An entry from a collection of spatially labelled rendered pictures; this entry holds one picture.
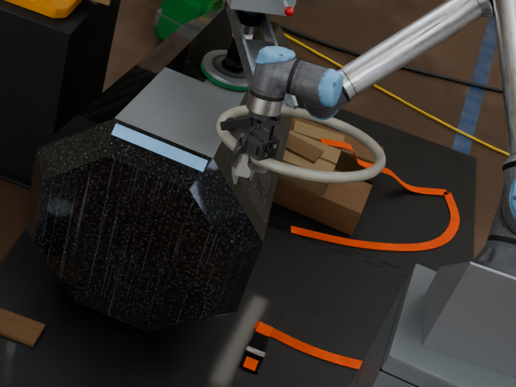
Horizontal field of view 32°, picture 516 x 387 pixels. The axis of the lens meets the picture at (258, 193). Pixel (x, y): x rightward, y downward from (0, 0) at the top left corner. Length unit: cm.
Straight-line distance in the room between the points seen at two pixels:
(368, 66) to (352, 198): 164
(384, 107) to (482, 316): 283
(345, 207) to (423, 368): 167
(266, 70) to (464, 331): 82
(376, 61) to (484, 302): 67
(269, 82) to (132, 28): 277
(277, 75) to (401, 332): 73
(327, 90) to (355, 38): 338
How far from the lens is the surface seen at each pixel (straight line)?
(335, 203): 389
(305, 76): 222
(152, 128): 280
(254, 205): 289
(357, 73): 236
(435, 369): 233
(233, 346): 330
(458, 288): 223
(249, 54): 286
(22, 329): 317
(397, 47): 238
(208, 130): 286
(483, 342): 235
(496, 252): 229
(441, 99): 531
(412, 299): 248
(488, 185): 475
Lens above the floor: 241
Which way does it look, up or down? 37 degrees down
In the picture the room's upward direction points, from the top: 20 degrees clockwise
